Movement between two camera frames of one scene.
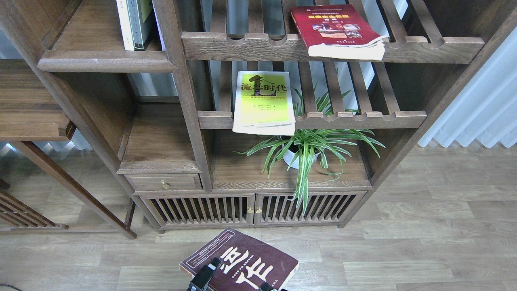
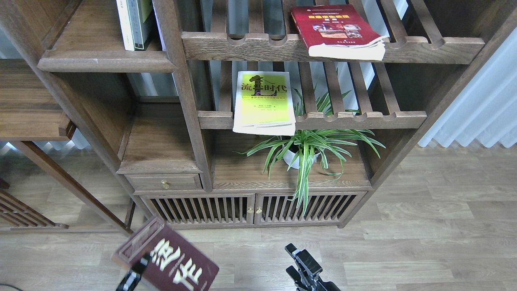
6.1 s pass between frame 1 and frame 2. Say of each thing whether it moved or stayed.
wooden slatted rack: stayed
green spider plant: stayed
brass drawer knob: stayed
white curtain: stayed
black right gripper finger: moved
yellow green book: stayed
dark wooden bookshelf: stayed
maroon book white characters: moved
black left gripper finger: moved
